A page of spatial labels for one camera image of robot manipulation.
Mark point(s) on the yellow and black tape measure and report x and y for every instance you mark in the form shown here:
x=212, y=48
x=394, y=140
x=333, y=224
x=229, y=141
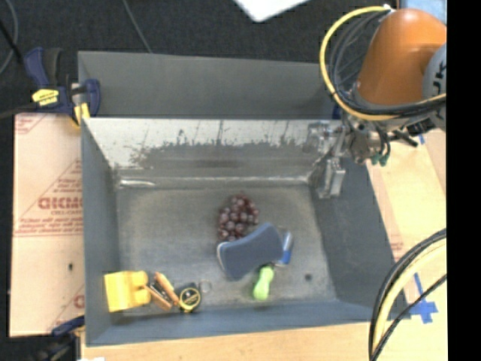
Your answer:
x=189, y=297

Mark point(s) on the blue sponge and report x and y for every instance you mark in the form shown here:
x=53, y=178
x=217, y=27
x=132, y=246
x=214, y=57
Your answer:
x=250, y=252

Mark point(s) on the blue and white small tube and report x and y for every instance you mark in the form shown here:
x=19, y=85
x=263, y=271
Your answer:
x=286, y=248

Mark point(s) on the brown cardboard board, red print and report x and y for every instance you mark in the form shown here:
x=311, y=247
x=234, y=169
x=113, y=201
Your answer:
x=45, y=209

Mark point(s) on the dark red toy grapes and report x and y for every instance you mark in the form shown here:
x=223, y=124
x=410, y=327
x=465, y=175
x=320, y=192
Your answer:
x=236, y=216

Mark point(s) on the grey metal bin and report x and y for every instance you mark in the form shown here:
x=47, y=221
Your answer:
x=180, y=220

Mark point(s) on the yellow plastic block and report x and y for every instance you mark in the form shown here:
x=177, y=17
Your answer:
x=122, y=290

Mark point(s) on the orange-brown small tool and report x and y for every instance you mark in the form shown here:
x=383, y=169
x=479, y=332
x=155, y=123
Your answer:
x=165, y=290

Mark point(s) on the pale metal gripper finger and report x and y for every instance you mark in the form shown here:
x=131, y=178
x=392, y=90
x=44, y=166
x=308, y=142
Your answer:
x=332, y=179
x=322, y=137

